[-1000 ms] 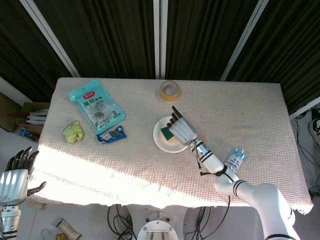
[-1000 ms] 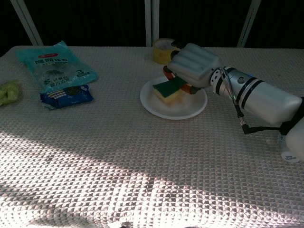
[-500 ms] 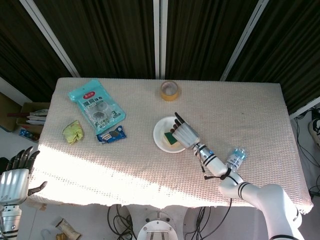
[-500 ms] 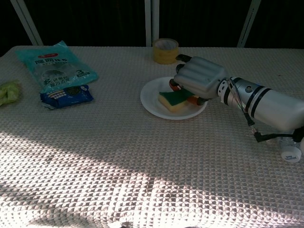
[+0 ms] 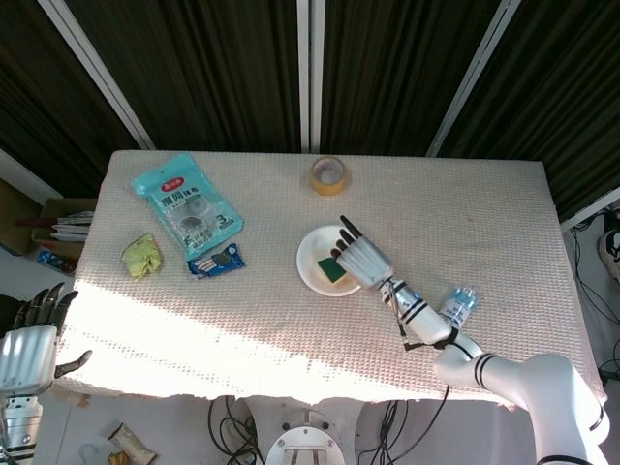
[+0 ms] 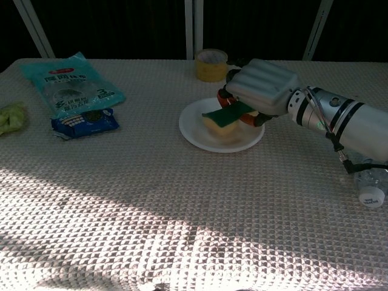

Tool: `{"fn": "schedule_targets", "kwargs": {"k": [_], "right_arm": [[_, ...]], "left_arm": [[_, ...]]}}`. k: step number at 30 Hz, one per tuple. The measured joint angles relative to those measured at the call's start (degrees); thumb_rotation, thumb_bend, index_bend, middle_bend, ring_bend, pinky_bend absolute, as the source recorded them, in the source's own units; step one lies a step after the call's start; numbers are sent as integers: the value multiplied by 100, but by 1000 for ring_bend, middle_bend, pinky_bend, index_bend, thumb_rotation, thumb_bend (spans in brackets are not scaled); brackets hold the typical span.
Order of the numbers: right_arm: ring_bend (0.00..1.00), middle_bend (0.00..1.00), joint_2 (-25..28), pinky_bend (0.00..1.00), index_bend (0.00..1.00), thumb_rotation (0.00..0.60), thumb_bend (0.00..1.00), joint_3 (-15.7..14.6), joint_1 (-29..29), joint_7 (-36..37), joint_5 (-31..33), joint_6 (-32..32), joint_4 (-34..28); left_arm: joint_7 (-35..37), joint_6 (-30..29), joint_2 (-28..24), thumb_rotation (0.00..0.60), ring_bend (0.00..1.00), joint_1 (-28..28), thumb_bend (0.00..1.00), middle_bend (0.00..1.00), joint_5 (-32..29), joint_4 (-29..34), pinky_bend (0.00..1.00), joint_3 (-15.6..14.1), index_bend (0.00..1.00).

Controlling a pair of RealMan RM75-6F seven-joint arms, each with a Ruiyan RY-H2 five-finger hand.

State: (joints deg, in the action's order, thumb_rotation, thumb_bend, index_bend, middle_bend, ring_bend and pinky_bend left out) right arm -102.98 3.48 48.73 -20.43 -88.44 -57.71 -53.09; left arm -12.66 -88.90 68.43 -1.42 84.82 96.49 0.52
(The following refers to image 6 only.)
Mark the blue Oreo cookie packet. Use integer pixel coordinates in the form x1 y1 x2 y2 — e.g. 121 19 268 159
50 107 121 141

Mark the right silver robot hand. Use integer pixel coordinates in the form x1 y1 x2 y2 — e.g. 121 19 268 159
216 57 299 127

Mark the white round plate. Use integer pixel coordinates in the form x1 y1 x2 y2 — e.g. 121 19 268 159
178 97 266 153

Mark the crumpled yellow-green wrapper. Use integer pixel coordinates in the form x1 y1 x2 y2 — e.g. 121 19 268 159
0 101 27 136

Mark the white slanted frame post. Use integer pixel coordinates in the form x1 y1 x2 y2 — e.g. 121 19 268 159
12 0 56 59
302 0 334 61

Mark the teal cleaning cloth package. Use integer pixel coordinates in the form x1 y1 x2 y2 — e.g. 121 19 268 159
19 51 127 120

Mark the white woven tablecloth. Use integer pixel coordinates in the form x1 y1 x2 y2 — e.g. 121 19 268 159
0 58 388 291

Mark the yellow tape roll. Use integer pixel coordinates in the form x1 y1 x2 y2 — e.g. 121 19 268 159
194 48 229 83

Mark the clear plastic water bottle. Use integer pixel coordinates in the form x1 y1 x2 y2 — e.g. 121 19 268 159
348 151 388 209

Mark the green yellow sponge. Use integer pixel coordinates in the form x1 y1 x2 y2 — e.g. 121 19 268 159
201 101 259 142

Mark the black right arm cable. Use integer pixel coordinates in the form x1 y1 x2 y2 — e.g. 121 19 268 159
305 86 388 175

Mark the white upright frame post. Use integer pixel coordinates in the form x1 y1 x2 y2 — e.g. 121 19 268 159
184 0 204 61

